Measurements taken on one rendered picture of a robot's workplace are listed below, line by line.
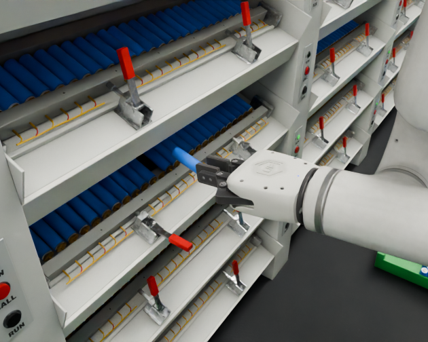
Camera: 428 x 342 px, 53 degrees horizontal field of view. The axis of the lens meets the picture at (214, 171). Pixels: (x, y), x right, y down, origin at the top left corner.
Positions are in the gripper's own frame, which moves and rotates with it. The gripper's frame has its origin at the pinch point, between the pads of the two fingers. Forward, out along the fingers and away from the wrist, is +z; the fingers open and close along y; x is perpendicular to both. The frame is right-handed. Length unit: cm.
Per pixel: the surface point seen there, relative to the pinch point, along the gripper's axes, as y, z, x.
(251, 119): -25.0, 8.8, 3.5
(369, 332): -33, -17, 60
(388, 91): -150, 14, 43
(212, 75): -7.9, 4.2, -11.5
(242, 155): -16.6, 5.8, 7.1
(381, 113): -130, 11, 45
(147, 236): 10.1, 6.0, 7.3
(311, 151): -56, 9, 26
